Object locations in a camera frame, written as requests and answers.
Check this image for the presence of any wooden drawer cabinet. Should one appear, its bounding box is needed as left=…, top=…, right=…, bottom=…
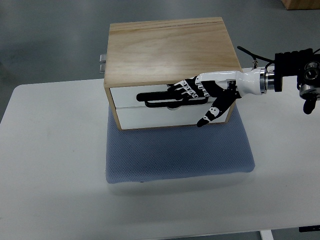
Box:
left=104, top=17, right=241, bottom=130

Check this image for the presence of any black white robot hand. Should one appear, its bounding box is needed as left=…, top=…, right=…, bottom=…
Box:
left=167, top=68, right=267, bottom=128

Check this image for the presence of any silver metal clamp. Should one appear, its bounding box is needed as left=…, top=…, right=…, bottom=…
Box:
left=99, top=53, right=107, bottom=74

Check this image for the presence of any white table leg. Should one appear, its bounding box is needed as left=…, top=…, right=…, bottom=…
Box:
left=259, top=230, right=274, bottom=240

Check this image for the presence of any blue grey mesh cushion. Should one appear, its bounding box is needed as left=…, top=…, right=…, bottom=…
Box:
left=105, top=107, right=255, bottom=184

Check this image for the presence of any white drawer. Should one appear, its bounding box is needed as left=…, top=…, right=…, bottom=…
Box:
left=109, top=79, right=239, bottom=109
left=115, top=100, right=232, bottom=130

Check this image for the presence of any wooden box corner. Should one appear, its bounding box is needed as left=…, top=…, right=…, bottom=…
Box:
left=281, top=0, right=320, bottom=10

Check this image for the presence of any black table control panel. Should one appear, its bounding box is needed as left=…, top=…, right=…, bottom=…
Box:
left=298, top=225, right=320, bottom=233

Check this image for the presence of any black drawer handle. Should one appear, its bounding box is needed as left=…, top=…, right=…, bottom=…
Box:
left=136, top=89, right=210, bottom=109

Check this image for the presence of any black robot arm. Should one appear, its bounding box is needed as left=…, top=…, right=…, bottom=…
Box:
left=237, top=45, right=320, bottom=115

